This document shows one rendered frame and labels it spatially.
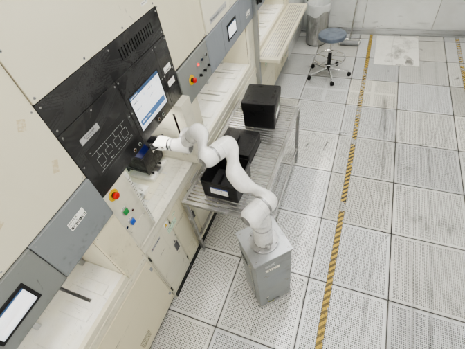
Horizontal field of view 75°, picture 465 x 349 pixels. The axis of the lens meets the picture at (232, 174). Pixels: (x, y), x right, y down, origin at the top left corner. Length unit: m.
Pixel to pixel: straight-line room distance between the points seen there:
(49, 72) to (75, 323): 1.32
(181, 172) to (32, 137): 1.23
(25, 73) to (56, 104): 0.15
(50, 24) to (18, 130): 0.39
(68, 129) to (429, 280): 2.69
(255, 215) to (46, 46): 1.15
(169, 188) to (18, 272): 1.14
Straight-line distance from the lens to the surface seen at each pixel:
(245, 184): 1.60
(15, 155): 1.29
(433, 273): 2.99
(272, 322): 2.60
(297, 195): 3.14
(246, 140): 2.44
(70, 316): 2.07
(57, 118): 1.38
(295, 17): 4.40
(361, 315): 2.68
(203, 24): 2.37
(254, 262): 1.93
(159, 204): 2.17
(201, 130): 1.61
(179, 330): 2.69
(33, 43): 1.31
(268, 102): 2.56
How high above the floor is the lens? 2.51
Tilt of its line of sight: 48 degrees down
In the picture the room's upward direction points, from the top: 11 degrees counter-clockwise
